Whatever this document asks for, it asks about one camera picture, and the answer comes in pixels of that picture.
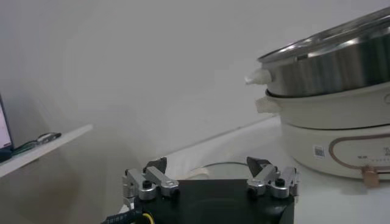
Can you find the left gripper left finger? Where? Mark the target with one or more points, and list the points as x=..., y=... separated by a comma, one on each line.
x=158, y=179

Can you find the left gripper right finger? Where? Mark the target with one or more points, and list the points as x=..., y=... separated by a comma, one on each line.
x=265, y=179

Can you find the round glass pot lid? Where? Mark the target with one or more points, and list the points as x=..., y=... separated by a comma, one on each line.
x=225, y=172

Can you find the perforated steel steamer basket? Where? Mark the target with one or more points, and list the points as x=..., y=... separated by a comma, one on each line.
x=335, y=67

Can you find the white electric cooker base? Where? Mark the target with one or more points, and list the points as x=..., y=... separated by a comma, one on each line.
x=320, y=109

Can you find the white side table with tools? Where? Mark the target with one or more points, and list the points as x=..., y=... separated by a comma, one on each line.
x=67, y=138

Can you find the dark blue screen device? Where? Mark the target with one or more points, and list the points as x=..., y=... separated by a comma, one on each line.
x=3, y=134

